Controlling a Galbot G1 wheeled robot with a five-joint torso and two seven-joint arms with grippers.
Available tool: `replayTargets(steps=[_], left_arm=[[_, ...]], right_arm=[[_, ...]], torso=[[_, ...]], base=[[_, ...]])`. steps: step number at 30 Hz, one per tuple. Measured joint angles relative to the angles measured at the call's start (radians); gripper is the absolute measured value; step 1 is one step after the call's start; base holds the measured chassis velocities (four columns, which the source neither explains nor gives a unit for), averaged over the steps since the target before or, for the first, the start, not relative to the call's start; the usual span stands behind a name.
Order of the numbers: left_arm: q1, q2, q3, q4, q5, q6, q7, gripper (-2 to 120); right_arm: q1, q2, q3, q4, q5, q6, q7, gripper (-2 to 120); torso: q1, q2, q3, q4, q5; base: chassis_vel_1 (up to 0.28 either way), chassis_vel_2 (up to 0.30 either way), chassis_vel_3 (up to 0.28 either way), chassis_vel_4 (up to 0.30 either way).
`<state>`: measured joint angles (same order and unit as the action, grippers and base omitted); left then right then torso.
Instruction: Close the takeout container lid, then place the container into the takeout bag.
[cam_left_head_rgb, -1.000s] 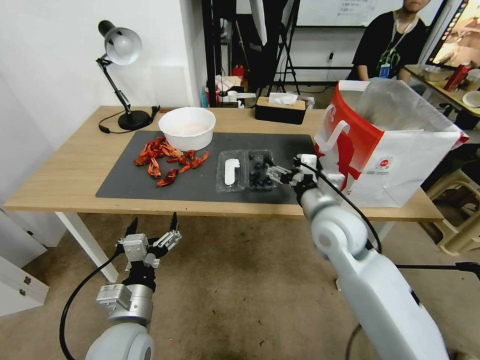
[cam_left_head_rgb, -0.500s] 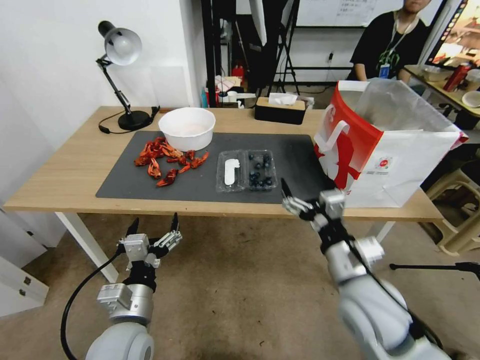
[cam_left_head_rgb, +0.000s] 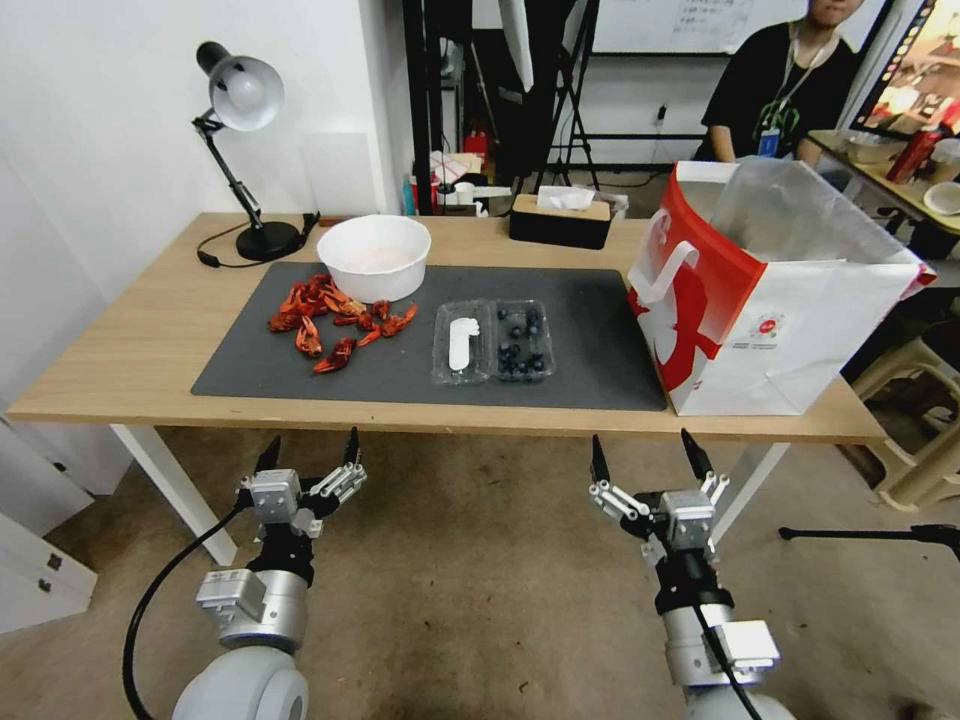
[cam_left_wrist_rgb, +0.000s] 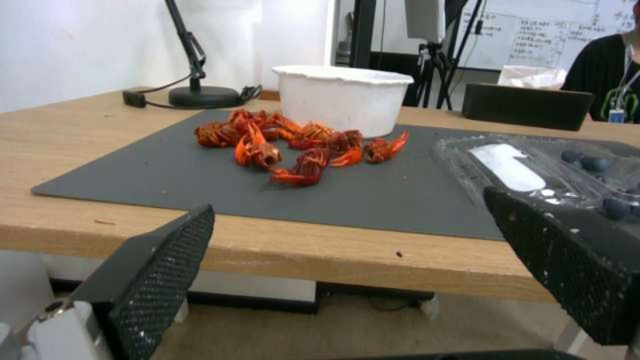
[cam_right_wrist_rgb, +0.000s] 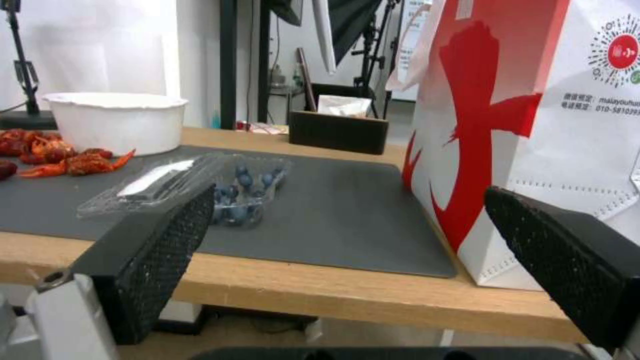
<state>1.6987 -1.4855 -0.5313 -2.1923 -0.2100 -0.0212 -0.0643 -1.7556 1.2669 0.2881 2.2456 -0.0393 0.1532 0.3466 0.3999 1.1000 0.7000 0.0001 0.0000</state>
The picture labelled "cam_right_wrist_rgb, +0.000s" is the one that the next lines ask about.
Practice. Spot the red crayfish pile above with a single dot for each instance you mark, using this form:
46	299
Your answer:
50	155

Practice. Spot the white napkin packet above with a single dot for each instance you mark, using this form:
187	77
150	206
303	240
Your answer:
345	107

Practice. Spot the black tripod stand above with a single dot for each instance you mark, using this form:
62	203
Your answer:
22	75

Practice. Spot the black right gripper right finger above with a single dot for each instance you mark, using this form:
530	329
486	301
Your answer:
565	243

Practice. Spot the clear plastic takeout container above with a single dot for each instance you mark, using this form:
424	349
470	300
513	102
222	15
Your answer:
190	187

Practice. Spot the white paper bowl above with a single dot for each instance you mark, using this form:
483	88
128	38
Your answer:
117	122

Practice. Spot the dark brown wooden box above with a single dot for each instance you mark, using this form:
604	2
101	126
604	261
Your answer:
337	131

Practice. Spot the black studio softbox light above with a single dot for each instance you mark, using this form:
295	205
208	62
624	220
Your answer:
345	26

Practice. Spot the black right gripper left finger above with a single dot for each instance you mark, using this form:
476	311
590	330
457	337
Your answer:
145	258

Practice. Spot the black light stand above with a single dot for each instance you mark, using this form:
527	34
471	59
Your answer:
372	56

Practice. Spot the dark grey table mat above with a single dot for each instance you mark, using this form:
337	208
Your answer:
320	210

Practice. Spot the white red paper takeout bag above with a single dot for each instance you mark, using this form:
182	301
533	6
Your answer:
505	131

